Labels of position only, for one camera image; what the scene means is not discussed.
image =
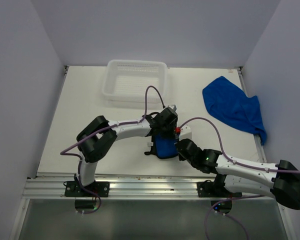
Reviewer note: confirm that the right black base bracket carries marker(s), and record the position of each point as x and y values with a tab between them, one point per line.
214	189

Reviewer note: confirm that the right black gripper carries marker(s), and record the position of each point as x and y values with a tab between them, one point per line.
181	158

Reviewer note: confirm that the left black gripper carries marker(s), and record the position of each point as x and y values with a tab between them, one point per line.
173	124

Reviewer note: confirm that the aluminium mounting rail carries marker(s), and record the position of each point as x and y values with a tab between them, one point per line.
124	187

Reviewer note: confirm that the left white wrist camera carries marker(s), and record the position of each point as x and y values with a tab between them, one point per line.
173	107

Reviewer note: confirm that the blue towel with black trim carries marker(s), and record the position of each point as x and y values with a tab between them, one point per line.
162	148

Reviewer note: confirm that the black base bracket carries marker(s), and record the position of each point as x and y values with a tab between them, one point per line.
73	189
214	189

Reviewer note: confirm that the left black base bracket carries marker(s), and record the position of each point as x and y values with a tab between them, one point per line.
73	189

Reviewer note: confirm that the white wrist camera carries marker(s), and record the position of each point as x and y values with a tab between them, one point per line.
182	133
173	107

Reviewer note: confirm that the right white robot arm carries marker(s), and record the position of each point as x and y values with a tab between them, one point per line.
234	176

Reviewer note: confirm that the white plastic mesh basket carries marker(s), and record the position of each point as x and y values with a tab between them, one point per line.
127	80

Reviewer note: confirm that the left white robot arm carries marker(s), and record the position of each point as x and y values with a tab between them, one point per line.
98	137

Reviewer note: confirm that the crumpled blue towel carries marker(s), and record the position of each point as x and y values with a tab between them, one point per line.
229	104

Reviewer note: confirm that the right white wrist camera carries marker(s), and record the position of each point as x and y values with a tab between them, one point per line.
182	133

